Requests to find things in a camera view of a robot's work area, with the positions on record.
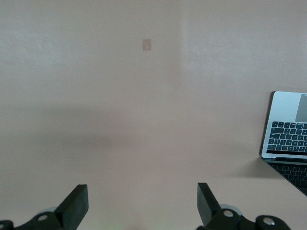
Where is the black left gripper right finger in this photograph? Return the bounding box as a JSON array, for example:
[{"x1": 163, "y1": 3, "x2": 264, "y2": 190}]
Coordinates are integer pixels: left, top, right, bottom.
[{"x1": 196, "y1": 183, "x2": 241, "y2": 230}]

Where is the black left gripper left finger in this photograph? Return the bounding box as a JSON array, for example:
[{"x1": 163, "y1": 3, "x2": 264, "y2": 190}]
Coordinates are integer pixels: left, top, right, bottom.
[{"x1": 14, "y1": 184, "x2": 90, "y2": 230}]

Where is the silver grey laptop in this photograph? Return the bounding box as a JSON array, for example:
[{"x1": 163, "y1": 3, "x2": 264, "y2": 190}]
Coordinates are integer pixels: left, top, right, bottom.
[{"x1": 260, "y1": 91, "x2": 307, "y2": 197}]

